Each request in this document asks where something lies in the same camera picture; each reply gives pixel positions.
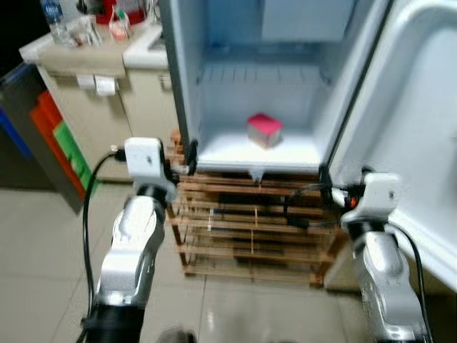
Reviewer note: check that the wooden slatted rack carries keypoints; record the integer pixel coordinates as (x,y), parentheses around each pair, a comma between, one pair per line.
(250,236)

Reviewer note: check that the grey robot foot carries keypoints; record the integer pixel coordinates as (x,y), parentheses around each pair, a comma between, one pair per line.
(175,336)

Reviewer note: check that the large white paper label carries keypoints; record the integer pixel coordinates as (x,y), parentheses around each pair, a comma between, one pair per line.
(106,86)

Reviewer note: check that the blue board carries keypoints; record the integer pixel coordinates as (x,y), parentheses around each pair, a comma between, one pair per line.
(13,132)

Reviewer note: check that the clear plastic water bottle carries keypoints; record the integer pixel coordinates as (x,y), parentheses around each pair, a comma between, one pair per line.
(54,21)

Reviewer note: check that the orange red board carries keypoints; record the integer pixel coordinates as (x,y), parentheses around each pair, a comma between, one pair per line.
(46,121)

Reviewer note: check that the pink box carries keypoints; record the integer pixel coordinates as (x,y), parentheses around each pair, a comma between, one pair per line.
(264,128)

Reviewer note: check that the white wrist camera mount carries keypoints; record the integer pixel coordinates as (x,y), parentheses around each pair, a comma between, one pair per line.
(378,193)
(146,153)

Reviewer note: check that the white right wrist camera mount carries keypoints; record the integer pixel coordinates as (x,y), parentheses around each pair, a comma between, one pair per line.
(378,193)

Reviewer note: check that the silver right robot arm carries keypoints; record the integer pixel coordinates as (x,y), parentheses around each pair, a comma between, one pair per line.
(382,271)

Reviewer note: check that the small fridge body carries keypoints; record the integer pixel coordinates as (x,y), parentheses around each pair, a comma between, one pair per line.
(214,93)

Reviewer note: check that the small white red carton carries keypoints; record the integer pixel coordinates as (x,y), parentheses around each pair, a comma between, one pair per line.
(120,27)

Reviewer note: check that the clear plastic container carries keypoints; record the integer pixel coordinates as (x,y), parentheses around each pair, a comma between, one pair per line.
(84,32)

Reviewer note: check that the beige kitchen counter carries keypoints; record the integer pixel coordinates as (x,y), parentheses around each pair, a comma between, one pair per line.
(107,121)

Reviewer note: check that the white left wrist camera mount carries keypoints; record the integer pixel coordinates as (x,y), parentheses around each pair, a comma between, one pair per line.
(146,153)

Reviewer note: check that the green board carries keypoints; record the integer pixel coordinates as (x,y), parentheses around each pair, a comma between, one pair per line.
(75,153)

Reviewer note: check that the small white paper label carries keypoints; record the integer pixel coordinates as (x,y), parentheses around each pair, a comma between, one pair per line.
(86,81)

